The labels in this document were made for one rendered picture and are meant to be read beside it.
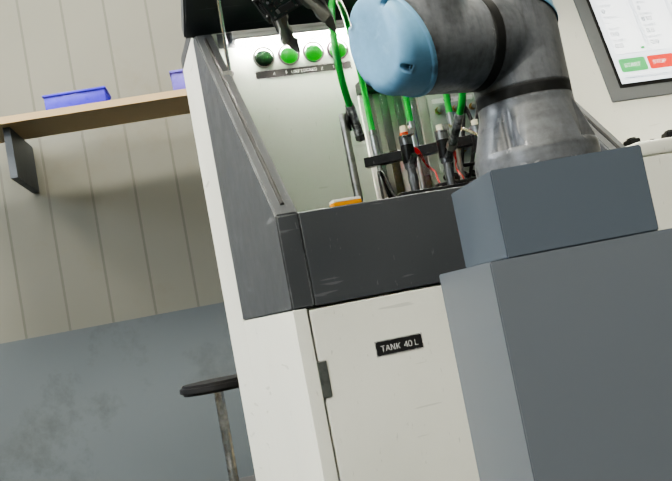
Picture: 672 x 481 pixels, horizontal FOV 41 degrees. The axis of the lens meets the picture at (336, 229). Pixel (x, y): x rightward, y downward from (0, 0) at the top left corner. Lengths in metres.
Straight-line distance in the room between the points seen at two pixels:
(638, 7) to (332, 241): 1.04
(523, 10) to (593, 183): 0.22
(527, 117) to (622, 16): 1.16
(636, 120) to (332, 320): 0.90
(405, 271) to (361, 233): 0.10
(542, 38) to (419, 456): 0.76
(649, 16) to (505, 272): 1.35
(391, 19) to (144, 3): 3.67
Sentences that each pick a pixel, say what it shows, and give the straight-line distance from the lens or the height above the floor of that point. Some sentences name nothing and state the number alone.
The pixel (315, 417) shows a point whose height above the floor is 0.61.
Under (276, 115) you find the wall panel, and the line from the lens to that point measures 2.10.
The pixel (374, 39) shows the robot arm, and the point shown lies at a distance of 1.02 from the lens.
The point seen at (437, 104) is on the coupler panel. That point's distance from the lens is 2.21.
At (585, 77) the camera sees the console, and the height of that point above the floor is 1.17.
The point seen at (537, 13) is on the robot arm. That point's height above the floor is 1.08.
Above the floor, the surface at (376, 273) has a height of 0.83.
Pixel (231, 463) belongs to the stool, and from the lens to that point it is 3.69.
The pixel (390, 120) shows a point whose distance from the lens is 2.13.
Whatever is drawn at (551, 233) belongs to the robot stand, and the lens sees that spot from 1.02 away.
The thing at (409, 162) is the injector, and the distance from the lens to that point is 1.83.
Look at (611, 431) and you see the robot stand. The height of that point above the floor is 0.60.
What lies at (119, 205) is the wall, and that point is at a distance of 4.39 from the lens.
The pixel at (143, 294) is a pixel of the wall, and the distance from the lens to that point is 4.34.
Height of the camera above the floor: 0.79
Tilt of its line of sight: 5 degrees up
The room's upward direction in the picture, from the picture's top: 11 degrees counter-clockwise
